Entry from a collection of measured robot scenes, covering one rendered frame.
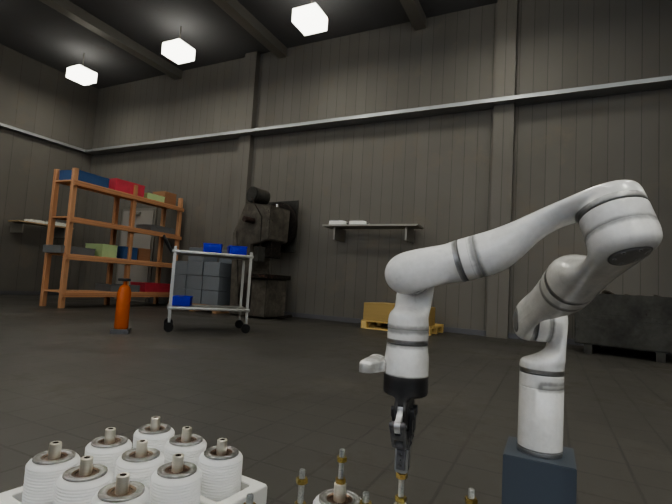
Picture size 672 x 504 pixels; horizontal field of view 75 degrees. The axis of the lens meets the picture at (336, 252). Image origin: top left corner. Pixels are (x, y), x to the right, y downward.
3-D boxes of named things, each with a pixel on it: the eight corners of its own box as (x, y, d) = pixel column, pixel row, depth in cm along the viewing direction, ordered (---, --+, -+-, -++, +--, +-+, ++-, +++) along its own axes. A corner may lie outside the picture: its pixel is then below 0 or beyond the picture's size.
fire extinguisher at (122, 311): (123, 331, 481) (128, 278, 485) (138, 333, 469) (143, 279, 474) (101, 332, 459) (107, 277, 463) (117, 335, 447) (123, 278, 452)
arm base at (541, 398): (518, 440, 104) (520, 366, 105) (562, 448, 100) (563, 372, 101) (515, 452, 95) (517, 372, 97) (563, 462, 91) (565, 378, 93)
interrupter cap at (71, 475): (93, 463, 89) (94, 460, 89) (115, 474, 85) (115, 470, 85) (54, 476, 83) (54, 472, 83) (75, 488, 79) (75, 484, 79)
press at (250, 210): (306, 318, 798) (314, 193, 816) (273, 321, 706) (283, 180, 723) (252, 313, 852) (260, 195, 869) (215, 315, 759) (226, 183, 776)
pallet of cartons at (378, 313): (359, 328, 678) (361, 302, 681) (377, 325, 745) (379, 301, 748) (431, 335, 627) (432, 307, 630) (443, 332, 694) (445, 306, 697)
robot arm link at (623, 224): (685, 237, 56) (603, 306, 78) (656, 177, 60) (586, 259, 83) (610, 245, 57) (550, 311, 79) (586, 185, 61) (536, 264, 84)
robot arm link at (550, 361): (559, 301, 104) (557, 376, 102) (516, 299, 105) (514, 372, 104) (573, 303, 95) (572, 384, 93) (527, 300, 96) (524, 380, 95)
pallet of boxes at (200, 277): (243, 312, 860) (248, 252, 869) (216, 313, 789) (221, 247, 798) (197, 307, 913) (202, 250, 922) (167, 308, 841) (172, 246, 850)
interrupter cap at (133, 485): (128, 480, 83) (128, 476, 83) (153, 492, 79) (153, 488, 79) (88, 495, 77) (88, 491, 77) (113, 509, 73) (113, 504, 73)
